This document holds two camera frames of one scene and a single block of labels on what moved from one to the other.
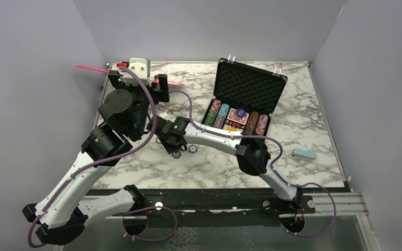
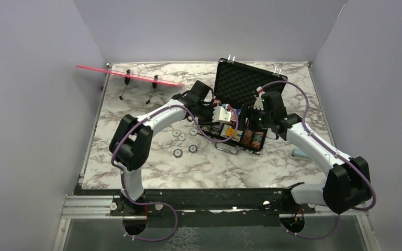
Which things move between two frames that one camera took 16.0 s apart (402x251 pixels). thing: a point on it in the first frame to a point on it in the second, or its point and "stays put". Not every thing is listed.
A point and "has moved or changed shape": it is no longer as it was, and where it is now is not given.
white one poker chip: (192, 149) has moved or changed shape
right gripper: (170, 149) to (252, 125)
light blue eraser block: (303, 153) stays put
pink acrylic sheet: (108, 70) stays put
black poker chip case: (245, 97) stays put
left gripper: (161, 95) to (209, 121)
